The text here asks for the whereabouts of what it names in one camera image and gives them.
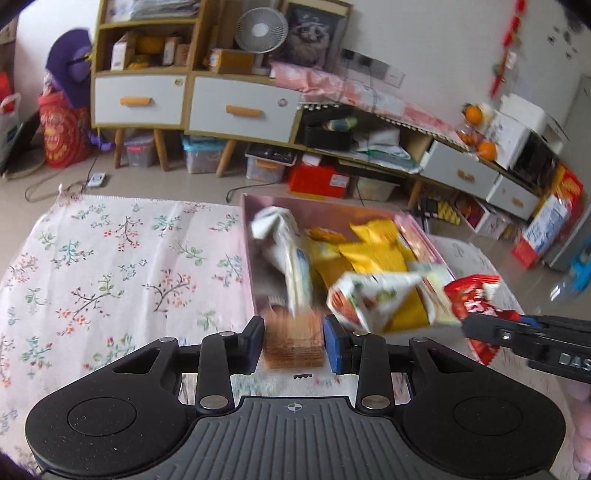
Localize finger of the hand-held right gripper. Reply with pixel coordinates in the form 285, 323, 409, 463
462, 314, 549, 357

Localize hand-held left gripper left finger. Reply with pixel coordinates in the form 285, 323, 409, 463
111, 316, 267, 415

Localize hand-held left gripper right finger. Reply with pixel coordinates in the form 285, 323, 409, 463
323, 315, 479, 411

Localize red snack packet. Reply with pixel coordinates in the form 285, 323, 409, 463
443, 274, 505, 366

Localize brown cracker packet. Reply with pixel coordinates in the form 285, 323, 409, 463
261, 307, 327, 371

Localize white packet red print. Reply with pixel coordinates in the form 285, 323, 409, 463
326, 270, 435, 334

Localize pink cardboard box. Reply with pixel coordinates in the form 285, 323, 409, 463
240, 193, 463, 326

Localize white bread packet blue label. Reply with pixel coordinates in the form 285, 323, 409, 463
272, 231, 317, 320

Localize large yellow waffle packet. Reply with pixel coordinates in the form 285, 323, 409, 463
318, 256, 431, 334

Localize yellow snack packet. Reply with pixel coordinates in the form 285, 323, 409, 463
339, 220, 417, 274

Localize pink snack packet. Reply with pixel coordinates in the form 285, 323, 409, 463
397, 222, 447, 267

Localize person's right hand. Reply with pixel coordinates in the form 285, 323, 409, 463
570, 382, 591, 477

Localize white patterned box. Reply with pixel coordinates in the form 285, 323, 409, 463
455, 194, 509, 239

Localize red white carton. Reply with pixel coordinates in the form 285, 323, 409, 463
510, 164, 585, 269

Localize row of yellow packets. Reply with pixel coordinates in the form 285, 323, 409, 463
436, 203, 463, 225

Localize low wooden cabinet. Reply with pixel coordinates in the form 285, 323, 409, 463
295, 104, 546, 222

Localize floral cloth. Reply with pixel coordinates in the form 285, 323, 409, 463
0, 194, 525, 462

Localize red box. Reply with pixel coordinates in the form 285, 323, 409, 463
288, 162, 350, 198

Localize black microwave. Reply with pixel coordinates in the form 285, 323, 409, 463
512, 134, 563, 188

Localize clear bin black lid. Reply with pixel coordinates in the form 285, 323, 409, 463
245, 144, 297, 184

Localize clear bin blue lid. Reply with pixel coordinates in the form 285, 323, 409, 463
181, 136, 228, 175

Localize pile of papers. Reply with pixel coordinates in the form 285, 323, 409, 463
353, 127, 419, 175

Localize black storage box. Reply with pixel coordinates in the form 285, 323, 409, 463
302, 113, 359, 151

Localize white foam box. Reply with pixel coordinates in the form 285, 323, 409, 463
501, 93, 570, 142

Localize small clear storage bin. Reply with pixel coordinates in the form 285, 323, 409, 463
124, 136, 156, 169

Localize pink cloth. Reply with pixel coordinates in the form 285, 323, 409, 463
270, 62, 468, 145

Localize purple clothing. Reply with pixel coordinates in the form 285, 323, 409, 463
0, 452, 29, 480

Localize brown cardboard box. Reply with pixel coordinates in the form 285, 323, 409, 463
209, 48, 256, 75

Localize red hanging decoration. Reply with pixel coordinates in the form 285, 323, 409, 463
489, 0, 530, 99

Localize black laptop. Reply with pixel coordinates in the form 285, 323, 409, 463
2, 108, 45, 179

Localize framed cat picture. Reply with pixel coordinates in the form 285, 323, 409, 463
272, 0, 352, 71

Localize tall wooden cabinet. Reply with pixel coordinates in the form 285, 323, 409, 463
90, 0, 303, 172

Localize white desk fan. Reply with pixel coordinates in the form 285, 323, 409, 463
236, 7, 290, 75

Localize white red shopping bag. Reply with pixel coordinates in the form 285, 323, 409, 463
0, 71, 22, 175

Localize purple plush toy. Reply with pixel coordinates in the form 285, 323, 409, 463
45, 28, 96, 108

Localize small white drawer orange handle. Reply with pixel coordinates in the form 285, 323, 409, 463
93, 75, 186, 127
489, 178, 542, 221

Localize wide white drawer orange handle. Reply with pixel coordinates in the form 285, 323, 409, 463
420, 141, 500, 188
188, 76, 302, 144

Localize black cable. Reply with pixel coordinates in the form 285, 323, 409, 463
25, 157, 100, 202

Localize white wall socket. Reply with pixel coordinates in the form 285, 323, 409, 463
344, 48, 407, 89

